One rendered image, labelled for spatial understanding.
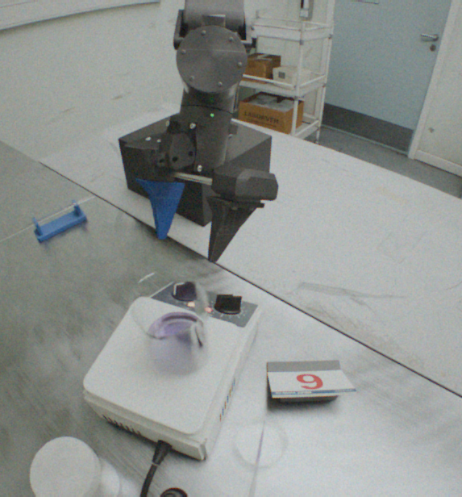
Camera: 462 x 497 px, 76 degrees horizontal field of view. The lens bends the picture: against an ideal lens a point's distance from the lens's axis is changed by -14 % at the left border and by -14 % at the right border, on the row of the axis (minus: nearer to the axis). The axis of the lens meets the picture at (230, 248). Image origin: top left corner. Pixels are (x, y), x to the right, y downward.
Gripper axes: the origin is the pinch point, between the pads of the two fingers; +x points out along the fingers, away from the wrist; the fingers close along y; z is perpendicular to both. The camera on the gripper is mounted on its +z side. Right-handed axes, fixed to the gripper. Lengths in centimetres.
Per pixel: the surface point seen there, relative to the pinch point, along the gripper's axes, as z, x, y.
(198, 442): 8.3, 16.2, 14.0
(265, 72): -161, -76, -127
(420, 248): -37.7, 0.7, 17.7
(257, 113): -170, -48, -136
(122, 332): 8.8, 10.9, 2.1
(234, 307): -3.9, 9.2, 5.4
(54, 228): 4.4, 8.6, -31.7
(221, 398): 4.5, 14.0, 12.6
